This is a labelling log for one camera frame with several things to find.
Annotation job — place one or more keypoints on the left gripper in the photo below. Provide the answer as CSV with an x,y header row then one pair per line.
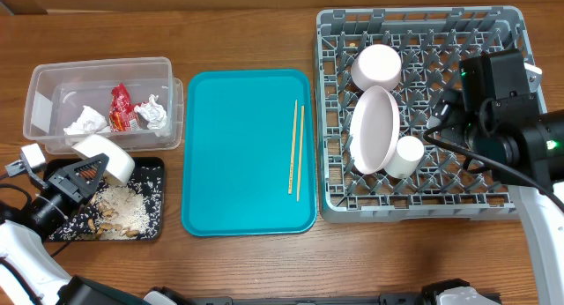
x,y
73,187

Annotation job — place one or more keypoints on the small bowl with food scraps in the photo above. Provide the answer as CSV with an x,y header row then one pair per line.
x,y
120,164

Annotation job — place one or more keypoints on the white tissue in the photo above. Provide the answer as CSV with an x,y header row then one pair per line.
x,y
153,116
89,122

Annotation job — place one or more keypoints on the red snack wrapper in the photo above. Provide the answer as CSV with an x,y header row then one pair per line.
x,y
122,116

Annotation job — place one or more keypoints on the large pink plate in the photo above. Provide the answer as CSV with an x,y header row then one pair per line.
x,y
374,130

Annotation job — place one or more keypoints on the pink bowl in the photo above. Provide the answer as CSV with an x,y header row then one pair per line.
x,y
377,65

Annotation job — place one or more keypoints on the white cup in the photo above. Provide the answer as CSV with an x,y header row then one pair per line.
x,y
405,159

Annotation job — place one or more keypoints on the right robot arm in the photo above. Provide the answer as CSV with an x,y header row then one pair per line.
x,y
495,121

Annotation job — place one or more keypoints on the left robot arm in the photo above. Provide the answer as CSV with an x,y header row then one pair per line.
x,y
29,272

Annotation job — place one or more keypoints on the grey dishwasher rack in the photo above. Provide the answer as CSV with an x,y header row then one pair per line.
x,y
431,42

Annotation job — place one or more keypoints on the spilled rice and nut scraps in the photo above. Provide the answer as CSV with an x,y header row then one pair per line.
x,y
123,208

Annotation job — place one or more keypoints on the black plastic tray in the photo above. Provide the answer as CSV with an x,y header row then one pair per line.
x,y
152,173

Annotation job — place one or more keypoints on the clear plastic bin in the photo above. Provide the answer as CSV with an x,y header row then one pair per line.
x,y
58,93

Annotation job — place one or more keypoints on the teal plastic tray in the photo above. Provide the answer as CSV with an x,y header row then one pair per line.
x,y
237,151

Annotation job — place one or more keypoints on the left wooden chopstick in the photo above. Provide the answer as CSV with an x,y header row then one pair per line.
x,y
291,168

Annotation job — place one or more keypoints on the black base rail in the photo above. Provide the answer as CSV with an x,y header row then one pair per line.
x,y
451,291

